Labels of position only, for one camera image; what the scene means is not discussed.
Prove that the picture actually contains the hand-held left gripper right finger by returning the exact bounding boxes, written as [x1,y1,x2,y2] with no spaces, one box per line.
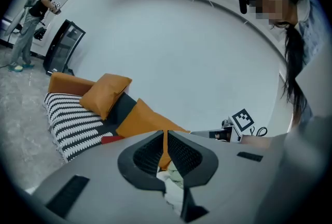
[167,129,286,224]

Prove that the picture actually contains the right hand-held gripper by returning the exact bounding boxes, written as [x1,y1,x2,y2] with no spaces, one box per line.
[209,108,255,144]

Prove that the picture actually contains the white fleece blanket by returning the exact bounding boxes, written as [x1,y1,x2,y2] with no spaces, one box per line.
[156,171,185,216]

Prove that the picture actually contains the green knitted blanket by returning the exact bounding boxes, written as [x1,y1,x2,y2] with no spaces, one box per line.
[167,162,184,183]

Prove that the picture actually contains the orange sofa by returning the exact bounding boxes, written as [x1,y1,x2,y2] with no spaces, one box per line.
[43,72,192,170]

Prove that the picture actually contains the person wearing head camera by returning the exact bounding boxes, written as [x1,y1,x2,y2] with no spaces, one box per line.
[295,0,325,127]

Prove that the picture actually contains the black white striped sofa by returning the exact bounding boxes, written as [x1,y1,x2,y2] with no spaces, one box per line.
[43,92,138,163]

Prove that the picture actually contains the small orange cushion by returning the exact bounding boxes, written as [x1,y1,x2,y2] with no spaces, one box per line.
[79,73,133,121]

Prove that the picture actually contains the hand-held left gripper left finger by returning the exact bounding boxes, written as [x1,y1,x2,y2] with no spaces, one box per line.
[33,129,183,224]

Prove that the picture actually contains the black glass-door fridge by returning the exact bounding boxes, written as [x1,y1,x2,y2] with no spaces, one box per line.
[43,19,87,77]

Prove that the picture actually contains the red book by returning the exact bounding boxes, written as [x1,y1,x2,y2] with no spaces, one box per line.
[101,135,126,145]

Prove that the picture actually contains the person's head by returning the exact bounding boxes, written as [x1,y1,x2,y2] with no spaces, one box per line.
[255,0,299,27]

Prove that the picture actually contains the large orange back cushion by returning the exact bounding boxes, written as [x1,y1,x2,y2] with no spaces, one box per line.
[116,98,191,170]

